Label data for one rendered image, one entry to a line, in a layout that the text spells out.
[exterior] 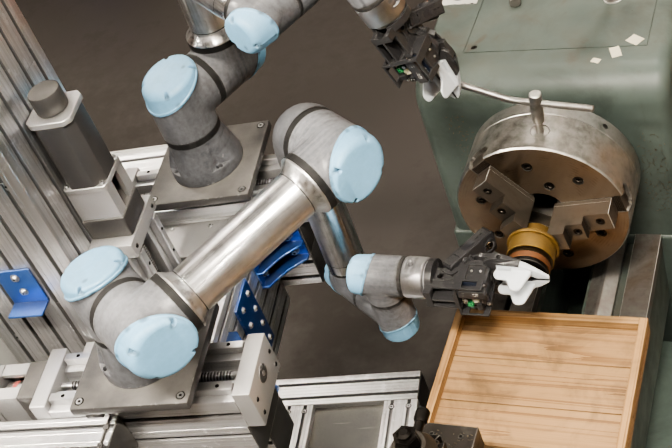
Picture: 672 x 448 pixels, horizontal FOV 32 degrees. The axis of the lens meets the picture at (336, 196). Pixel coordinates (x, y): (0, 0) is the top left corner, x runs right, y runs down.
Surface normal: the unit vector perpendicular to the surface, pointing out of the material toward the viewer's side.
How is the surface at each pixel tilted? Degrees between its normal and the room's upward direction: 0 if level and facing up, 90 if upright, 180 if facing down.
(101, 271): 8
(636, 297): 0
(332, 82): 0
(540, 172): 90
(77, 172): 90
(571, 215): 10
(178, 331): 91
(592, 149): 41
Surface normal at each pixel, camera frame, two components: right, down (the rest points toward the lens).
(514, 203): 0.52, -0.44
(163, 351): 0.49, 0.48
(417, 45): -0.56, -0.62
